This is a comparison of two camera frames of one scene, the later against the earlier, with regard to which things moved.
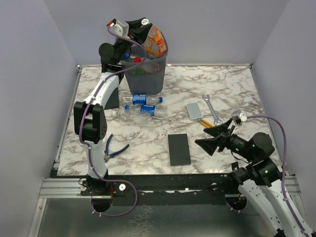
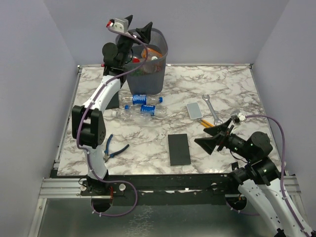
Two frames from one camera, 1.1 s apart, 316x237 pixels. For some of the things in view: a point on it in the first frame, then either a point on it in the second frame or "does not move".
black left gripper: (136, 23) to (143, 32)
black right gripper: (210, 144) does not move
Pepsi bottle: (147, 110) does not move
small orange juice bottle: (158, 67) does not move
